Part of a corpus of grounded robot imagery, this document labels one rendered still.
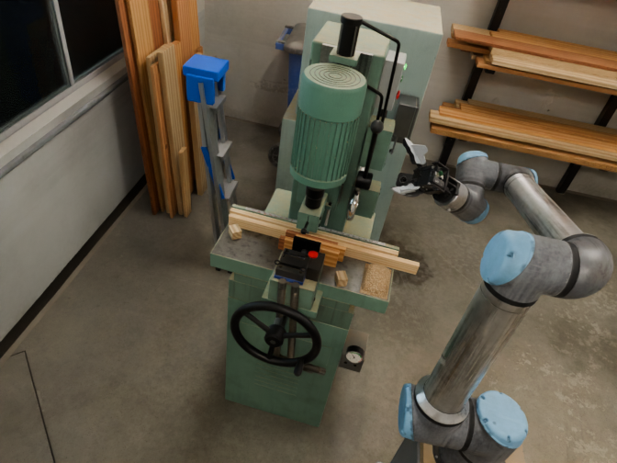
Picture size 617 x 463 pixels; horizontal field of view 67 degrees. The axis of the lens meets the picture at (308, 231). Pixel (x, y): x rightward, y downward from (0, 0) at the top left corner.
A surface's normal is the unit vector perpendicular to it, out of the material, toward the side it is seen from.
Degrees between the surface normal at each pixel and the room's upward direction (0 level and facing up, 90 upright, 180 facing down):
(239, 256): 0
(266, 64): 90
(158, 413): 0
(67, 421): 0
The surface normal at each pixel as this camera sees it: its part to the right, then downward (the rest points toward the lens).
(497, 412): 0.22, -0.73
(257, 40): -0.19, 0.62
